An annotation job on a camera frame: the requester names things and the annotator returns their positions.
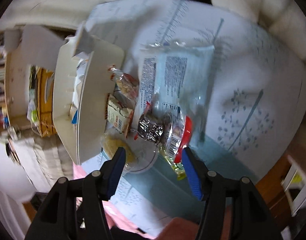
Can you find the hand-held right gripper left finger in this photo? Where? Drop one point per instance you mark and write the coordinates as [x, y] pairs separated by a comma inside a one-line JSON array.
[[114, 175]]

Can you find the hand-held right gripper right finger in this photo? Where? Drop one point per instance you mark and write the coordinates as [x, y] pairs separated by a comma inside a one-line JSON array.
[[193, 177]]

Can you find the clear yellow pastry packet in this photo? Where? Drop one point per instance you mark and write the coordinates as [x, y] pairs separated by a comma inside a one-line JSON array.
[[133, 155]]

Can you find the white plastic storage box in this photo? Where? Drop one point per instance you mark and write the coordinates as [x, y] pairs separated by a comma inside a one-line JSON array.
[[93, 110]]

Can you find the blue snack packet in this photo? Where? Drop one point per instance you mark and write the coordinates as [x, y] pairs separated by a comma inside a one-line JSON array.
[[74, 118]]

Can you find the green yellow candy packet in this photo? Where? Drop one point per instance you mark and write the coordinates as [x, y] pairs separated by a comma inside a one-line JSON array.
[[179, 171]]

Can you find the red silver snack packet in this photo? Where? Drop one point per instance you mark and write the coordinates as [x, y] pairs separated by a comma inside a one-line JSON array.
[[150, 130]]

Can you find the beige snack packet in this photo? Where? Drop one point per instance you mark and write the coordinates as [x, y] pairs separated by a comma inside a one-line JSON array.
[[116, 116]]

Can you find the white lace furniture cover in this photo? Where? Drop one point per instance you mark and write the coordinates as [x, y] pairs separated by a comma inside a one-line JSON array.
[[48, 160]]

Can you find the orange twisted snack packet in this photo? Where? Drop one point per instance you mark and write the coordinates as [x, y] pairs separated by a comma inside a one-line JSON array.
[[126, 86]]

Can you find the wooden desk with drawers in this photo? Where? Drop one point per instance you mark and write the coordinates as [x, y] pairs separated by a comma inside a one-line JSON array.
[[47, 110]]

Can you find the white small rack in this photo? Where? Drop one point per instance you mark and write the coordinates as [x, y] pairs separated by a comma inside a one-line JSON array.
[[294, 187]]

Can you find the green tissue pack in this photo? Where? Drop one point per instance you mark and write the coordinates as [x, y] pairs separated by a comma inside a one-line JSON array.
[[33, 110]]

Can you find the large clear plastic bag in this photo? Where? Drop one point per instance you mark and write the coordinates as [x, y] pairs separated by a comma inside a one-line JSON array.
[[178, 67]]

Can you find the tree printed tablecloth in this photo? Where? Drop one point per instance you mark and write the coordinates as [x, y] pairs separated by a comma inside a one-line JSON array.
[[243, 67]]

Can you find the grey office chair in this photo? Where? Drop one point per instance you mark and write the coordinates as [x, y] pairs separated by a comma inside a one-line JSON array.
[[38, 47]]

